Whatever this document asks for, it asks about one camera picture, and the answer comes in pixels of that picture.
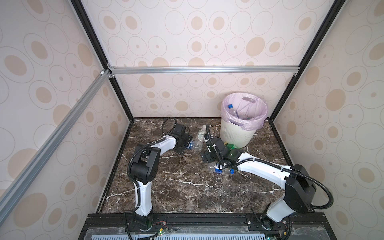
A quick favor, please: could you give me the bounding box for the clear bottle blue label white cap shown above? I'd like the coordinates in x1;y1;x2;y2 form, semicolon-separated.
187;141;203;152

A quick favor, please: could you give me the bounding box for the clear bottle pink red label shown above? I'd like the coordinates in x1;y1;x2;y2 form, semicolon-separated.
228;104;239;118

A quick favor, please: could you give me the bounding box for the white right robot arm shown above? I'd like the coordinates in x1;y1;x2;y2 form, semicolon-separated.
201;134;316;229

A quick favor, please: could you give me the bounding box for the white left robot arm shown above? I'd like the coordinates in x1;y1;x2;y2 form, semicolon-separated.
127;123;192;218

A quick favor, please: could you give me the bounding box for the white waste bin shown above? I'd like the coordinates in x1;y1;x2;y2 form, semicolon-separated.
220;120;256;148

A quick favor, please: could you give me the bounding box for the pink bin liner bag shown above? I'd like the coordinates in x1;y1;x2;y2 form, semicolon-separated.
221;92;268;131

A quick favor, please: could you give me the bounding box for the green bottle upper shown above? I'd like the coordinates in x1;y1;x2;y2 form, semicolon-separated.
226;144;238;151

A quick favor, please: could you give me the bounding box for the clear bottle green white label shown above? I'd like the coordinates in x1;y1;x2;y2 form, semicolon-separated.
195;125;207;149

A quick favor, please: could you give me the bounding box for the small crushed bottle blue cap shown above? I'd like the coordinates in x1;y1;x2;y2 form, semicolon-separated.
214;163;235;175

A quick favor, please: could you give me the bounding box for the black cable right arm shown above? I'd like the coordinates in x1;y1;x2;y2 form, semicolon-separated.
205;124;335;211

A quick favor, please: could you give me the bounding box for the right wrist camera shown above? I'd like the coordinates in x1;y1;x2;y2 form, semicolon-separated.
204;133;212;152

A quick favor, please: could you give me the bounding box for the horizontal aluminium rail back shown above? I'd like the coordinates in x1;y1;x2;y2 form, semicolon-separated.
111;66;300;75

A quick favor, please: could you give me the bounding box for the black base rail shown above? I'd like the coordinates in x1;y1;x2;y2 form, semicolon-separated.
79;213;336;240

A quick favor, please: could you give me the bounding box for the aluminium rail left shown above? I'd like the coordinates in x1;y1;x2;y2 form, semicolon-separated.
1;69;112;225

